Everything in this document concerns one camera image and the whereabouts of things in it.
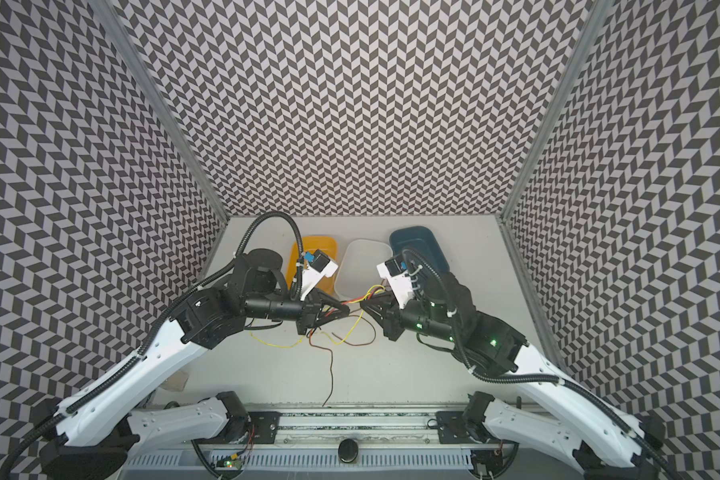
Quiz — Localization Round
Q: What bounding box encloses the white plastic tray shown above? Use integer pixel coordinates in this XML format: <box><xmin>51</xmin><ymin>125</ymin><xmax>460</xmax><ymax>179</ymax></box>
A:
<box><xmin>334</xmin><ymin>239</ymin><xmax>393</xmax><ymax>300</ymax></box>

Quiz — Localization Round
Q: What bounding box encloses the black round knob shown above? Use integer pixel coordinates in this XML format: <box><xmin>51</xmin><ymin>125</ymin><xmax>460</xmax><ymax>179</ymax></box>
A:
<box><xmin>337</xmin><ymin>438</ymin><xmax>359</xmax><ymax>464</ymax></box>

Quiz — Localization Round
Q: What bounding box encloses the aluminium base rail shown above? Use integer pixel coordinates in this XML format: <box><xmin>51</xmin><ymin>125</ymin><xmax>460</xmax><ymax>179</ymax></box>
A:
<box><xmin>113</xmin><ymin>403</ymin><xmax>577</xmax><ymax>475</ymax></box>

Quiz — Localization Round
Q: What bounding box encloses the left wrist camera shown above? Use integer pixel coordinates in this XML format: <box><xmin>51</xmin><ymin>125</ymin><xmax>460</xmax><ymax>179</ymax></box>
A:
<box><xmin>300</xmin><ymin>249</ymin><xmax>339</xmax><ymax>300</ymax></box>

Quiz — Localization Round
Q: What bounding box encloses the black cable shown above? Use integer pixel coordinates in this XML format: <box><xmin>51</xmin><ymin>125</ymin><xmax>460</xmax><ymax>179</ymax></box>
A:
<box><xmin>309</xmin><ymin>308</ymin><xmax>378</xmax><ymax>349</ymax></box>

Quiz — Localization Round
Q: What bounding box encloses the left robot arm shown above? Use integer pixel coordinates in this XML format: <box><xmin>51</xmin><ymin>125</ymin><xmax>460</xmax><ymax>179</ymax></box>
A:
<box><xmin>0</xmin><ymin>211</ymin><xmax>349</xmax><ymax>479</ymax></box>

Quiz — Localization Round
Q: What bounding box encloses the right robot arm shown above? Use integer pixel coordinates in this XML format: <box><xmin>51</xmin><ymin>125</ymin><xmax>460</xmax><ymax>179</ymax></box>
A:
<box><xmin>361</xmin><ymin>247</ymin><xmax>679</xmax><ymax>479</ymax></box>

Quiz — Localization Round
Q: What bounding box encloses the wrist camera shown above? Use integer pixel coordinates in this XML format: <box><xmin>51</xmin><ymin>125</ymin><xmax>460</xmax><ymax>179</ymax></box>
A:
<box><xmin>376</xmin><ymin>254</ymin><xmax>422</xmax><ymax>309</ymax></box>
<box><xmin>300</xmin><ymin>249</ymin><xmax>339</xmax><ymax>300</ymax></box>

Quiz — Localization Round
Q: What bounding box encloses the dark teal plastic tray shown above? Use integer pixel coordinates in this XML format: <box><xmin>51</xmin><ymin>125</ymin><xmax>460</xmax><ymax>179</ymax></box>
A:
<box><xmin>389</xmin><ymin>226</ymin><xmax>450</xmax><ymax>274</ymax></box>

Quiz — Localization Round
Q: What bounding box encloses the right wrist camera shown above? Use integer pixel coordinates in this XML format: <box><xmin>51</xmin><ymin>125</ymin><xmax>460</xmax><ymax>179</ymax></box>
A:
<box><xmin>376</xmin><ymin>254</ymin><xmax>422</xmax><ymax>309</ymax></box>

